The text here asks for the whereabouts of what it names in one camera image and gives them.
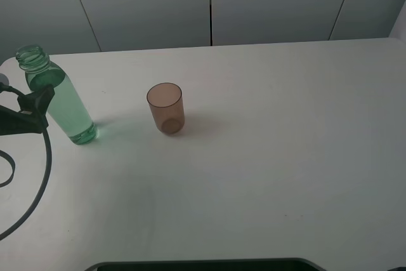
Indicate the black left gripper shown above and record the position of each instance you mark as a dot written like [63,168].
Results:
[31,118]

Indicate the green transparent water bottle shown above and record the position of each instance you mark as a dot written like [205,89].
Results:
[66,107]

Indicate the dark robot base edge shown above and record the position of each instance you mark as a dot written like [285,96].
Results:
[214,265]

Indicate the pink translucent plastic cup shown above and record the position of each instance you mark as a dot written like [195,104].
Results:
[166,104]

